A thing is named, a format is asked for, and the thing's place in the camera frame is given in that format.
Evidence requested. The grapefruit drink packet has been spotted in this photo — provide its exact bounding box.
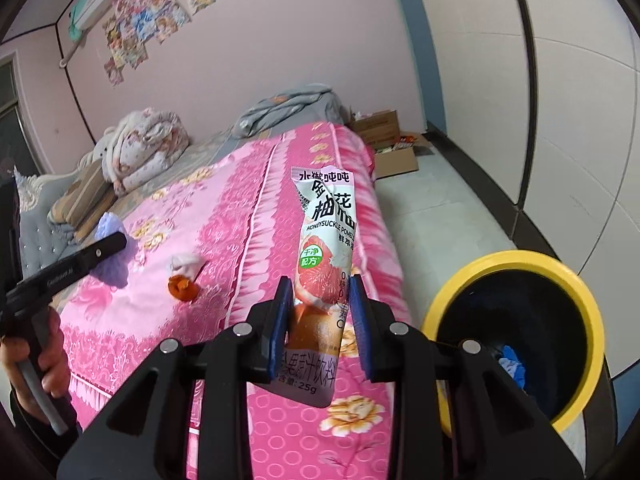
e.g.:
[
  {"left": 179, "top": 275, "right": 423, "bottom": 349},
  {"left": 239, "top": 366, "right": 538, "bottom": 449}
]
[{"left": 267, "top": 166, "right": 357, "bottom": 408}]

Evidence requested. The wall poster collage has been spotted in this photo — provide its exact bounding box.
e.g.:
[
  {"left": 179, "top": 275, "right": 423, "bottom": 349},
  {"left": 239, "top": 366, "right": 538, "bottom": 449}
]
[{"left": 102, "top": 0, "right": 216, "bottom": 87}]

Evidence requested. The grey folded blanket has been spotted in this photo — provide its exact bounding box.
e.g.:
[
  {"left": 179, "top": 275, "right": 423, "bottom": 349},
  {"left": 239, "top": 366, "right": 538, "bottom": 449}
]
[{"left": 231, "top": 84, "right": 348, "bottom": 139}]

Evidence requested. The purple bubble wrap bundle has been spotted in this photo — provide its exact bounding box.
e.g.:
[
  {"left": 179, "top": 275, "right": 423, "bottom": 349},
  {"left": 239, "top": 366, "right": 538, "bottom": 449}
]
[{"left": 90, "top": 212, "right": 137, "bottom": 289}]

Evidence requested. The pink floral bedspread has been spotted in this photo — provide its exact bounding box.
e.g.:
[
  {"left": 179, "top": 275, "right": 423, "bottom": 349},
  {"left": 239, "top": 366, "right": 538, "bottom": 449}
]
[{"left": 61, "top": 122, "right": 411, "bottom": 479}]

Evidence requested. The left hand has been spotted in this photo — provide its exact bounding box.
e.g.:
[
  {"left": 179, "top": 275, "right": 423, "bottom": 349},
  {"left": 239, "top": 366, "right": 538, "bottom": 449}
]
[{"left": 1, "top": 308, "right": 70, "bottom": 424}]

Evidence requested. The striped pillow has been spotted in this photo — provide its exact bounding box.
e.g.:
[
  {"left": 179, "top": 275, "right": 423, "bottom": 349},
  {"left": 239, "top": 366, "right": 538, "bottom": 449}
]
[{"left": 48, "top": 158, "right": 116, "bottom": 244}]

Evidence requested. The cardboard box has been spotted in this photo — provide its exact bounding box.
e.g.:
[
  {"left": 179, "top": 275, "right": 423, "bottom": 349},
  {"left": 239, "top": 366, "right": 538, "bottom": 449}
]
[{"left": 347, "top": 110, "right": 431, "bottom": 179}]

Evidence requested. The yellow rimmed black trash bin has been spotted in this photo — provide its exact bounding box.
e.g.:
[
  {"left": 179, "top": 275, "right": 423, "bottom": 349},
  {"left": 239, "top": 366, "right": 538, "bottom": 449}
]
[{"left": 420, "top": 250, "right": 606, "bottom": 437}]

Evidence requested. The grey headboard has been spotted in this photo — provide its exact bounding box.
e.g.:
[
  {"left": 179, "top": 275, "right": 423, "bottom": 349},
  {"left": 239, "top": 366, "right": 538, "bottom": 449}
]
[{"left": 13, "top": 169, "right": 79, "bottom": 278}]

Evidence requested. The orange peel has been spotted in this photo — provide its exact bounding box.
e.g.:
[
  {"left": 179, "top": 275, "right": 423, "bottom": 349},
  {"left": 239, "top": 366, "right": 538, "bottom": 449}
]
[{"left": 167, "top": 274, "right": 200, "bottom": 302}]

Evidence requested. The folded floral quilt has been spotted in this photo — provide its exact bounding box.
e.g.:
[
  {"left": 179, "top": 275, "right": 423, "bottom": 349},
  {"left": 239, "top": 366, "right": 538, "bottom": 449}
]
[{"left": 102, "top": 107, "right": 190, "bottom": 197}]

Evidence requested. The grey patterned bed sheet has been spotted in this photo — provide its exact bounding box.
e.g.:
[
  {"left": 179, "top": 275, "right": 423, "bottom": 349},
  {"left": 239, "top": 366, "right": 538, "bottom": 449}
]
[{"left": 104, "top": 127, "right": 286, "bottom": 221}]

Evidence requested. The white wardrobe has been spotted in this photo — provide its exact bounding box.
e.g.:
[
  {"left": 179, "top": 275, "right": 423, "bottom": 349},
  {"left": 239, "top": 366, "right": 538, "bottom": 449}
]
[{"left": 422, "top": 0, "right": 639, "bottom": 375}]

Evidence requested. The blue plastic bag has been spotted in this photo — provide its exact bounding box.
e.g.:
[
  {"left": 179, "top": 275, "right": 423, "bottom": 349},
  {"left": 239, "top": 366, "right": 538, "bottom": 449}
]
[{"left": 497, "top": 344, "right": 526, "bottom": 389}]

